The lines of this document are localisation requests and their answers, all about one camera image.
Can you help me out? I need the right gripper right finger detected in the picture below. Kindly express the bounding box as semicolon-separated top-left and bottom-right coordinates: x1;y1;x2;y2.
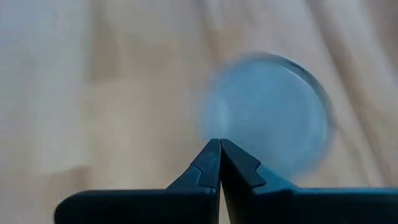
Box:
220;138;398;224

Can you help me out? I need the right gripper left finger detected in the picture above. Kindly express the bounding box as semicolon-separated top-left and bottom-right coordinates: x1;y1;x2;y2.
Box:
53;138;221;224

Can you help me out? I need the green albacore tuna can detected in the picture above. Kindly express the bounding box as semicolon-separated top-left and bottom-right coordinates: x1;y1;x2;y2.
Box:
200;51;336;184

